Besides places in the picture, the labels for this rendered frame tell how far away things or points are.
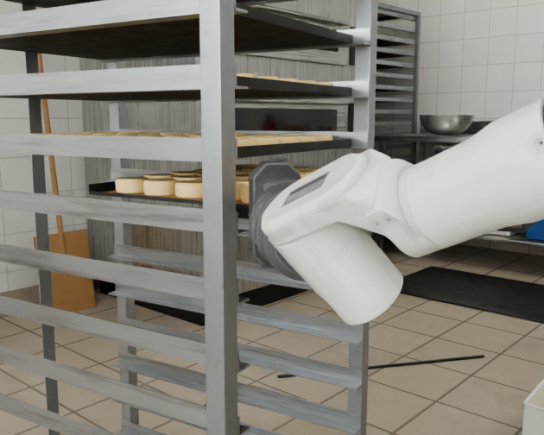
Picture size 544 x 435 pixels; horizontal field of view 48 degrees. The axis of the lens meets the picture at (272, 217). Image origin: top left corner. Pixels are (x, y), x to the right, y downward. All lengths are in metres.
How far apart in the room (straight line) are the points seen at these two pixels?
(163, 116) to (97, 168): 0.65
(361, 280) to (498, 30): 4.58
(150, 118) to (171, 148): 2.28
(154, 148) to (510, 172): 0.53
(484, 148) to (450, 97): 4.73
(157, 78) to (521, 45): 4.28
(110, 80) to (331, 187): 0.49
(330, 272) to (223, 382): 0.34
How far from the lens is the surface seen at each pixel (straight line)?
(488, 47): 5.05
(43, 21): 0.99
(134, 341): 0.92
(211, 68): 0.74
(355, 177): 0.45
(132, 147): 0.86
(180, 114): 2.92
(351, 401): 1.25
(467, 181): 0.42
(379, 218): 0.44
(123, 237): 1.49
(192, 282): 0.82
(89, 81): 0.91
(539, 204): 0.41
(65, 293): 3.37
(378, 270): 0.51
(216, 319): 0.77
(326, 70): 3.57
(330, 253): 0.49
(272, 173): 0.68
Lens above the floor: 1.00
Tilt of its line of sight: 9 degrees down
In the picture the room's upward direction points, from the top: straight up
